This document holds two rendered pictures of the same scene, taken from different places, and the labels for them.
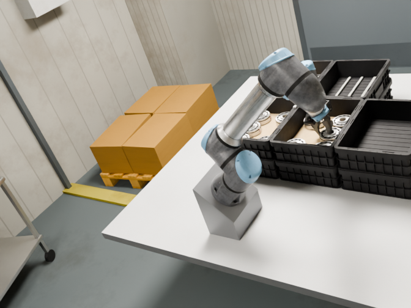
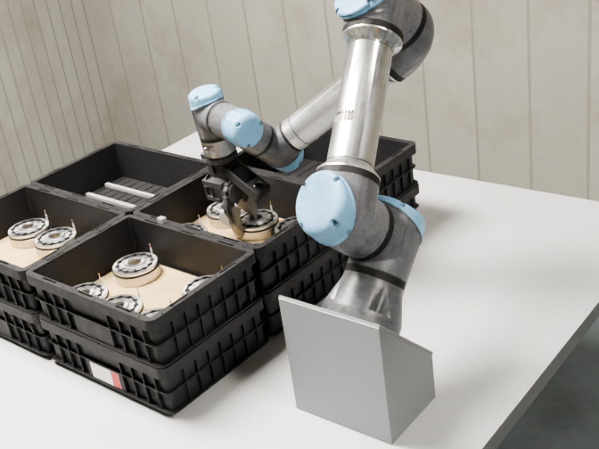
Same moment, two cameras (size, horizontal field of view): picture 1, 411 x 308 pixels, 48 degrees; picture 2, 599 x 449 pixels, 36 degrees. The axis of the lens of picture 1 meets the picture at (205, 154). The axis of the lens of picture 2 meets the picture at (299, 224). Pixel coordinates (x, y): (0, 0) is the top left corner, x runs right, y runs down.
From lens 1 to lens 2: 2.21 m
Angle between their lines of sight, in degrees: 78
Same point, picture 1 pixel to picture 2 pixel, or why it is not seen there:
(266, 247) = (471, 362)
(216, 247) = (442, 432)
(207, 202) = (400, 339)
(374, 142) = not seen: hidden behind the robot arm
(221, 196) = (397, 314)
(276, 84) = (405, 19)
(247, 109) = (380, 91)
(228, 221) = (425, 358)
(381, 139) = not seen: hidden behind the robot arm
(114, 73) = not seen: outside the picture
